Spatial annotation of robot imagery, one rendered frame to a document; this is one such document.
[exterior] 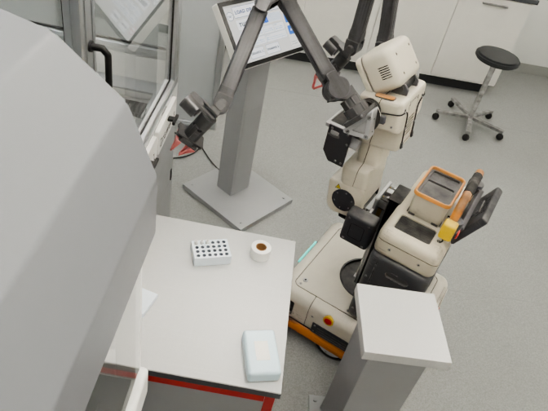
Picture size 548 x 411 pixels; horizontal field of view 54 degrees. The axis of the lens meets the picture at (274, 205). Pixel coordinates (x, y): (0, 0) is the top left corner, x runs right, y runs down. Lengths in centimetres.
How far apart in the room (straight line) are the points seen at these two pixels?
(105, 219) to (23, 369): 25
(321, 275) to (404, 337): 84
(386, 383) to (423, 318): 26
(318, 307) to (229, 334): 85
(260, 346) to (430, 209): 91
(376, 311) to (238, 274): 47
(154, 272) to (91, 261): 106
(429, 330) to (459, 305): 127
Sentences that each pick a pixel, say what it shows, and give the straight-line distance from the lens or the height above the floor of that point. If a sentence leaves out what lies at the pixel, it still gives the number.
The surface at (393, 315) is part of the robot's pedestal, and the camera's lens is 186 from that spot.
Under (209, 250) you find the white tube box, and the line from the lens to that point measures 184.
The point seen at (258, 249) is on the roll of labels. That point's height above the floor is 80.
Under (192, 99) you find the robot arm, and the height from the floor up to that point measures 118.
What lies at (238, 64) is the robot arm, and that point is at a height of 129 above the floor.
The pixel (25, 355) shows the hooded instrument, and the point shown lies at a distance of 65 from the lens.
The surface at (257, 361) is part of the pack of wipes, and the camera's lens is 158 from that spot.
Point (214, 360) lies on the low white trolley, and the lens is 161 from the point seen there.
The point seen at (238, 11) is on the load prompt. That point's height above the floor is 116.
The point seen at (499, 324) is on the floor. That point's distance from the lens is 317.
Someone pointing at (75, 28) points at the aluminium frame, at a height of 159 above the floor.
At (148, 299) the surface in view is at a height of 78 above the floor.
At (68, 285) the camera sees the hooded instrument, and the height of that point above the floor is 157.
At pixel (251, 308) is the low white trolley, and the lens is 174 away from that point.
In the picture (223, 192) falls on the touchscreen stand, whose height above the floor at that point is 4.
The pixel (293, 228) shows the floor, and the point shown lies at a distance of 318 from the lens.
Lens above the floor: 211
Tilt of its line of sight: 40 degrees down
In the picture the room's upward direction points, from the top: 13 degrees clockwise
